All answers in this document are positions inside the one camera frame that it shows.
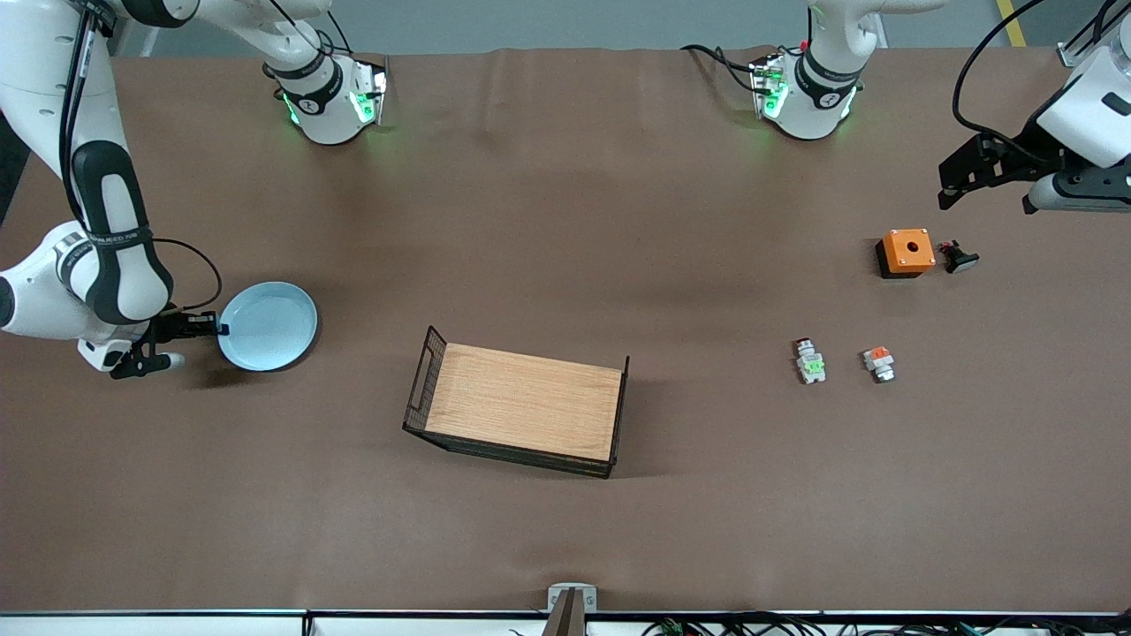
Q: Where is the light blue round plate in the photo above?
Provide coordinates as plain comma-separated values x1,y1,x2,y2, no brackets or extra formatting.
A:
217,281,319,372

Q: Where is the red button green label module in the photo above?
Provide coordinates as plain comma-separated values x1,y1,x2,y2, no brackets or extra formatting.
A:
794,337,828,385

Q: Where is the black push button clear cap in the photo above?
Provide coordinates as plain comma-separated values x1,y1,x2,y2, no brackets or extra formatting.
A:
938,239,981,275

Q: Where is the brown table cover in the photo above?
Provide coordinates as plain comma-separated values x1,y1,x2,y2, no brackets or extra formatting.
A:
0,44,1131,615

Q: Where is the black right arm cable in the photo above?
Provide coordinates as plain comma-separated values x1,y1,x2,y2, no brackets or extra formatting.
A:
60,0,224,312

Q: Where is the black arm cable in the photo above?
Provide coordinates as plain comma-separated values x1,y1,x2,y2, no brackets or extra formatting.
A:
951,0,1048,151
60,0,224,312

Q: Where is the orange button enclosure box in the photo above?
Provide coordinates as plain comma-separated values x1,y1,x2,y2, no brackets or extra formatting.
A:
875,228,937,280

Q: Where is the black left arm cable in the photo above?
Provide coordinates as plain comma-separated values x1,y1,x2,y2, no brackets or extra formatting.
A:
951,0,1048,151

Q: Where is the black base power cable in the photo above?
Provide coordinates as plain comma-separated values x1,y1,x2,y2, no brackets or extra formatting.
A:
680,42,770,94

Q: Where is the white table edge rail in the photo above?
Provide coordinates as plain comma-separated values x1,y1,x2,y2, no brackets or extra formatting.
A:
0,609,1131,636

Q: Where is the wooden tray with wire frame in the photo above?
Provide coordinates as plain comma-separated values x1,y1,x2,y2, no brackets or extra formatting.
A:
402,325,631,480

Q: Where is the metal clamp bracket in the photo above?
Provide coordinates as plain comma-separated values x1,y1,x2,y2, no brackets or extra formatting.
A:
547,583,598,636

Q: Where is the black cable bundle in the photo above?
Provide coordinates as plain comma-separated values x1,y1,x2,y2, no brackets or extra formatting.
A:
641,612,1131,636

